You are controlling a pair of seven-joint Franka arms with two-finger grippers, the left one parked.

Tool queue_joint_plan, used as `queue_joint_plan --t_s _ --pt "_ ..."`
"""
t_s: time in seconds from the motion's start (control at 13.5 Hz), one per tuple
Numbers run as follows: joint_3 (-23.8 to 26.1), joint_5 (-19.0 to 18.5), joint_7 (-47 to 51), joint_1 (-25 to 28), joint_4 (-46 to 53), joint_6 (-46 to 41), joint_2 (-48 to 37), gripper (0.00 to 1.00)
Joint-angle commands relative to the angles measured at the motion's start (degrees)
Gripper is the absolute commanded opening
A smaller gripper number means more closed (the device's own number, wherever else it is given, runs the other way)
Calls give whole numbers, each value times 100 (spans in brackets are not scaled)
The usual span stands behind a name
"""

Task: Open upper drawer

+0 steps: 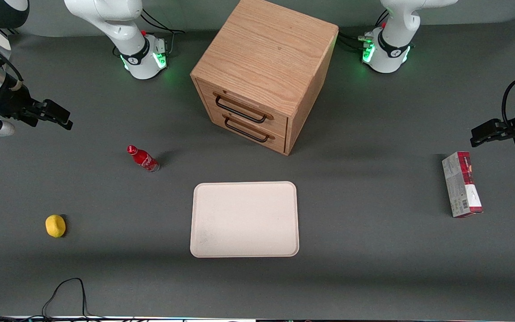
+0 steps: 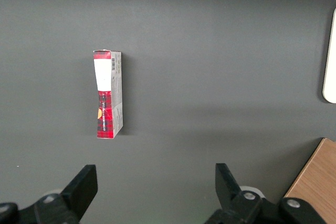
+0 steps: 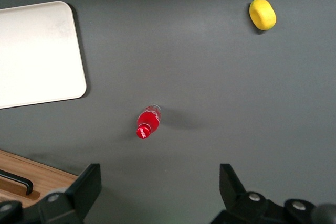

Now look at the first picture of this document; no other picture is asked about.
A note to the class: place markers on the wooden drawer front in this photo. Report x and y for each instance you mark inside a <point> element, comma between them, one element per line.
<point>280,144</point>
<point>277,123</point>

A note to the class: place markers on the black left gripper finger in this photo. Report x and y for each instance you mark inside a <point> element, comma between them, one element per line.
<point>490,139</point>
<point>487,128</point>

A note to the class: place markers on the yellow lemon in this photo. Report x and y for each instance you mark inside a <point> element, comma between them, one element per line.
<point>55,225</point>

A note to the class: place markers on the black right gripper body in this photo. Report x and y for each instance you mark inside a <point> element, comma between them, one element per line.
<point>12,102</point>

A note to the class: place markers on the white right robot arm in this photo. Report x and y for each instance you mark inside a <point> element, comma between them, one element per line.
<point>105,18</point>

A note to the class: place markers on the grey and red carton box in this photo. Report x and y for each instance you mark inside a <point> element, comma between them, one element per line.
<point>461,185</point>

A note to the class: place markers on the wooden drawer cabinet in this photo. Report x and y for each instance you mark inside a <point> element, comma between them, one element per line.
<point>266,49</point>

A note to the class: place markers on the beige plastic tray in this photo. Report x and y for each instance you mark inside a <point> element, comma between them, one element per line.
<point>244,219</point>

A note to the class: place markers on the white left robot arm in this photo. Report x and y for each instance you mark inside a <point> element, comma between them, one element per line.
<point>394,49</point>

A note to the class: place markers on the red soda bottle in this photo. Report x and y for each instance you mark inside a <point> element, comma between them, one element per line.
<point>143,158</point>

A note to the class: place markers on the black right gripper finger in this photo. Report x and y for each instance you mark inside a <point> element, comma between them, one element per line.
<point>58,111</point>
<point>54,123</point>

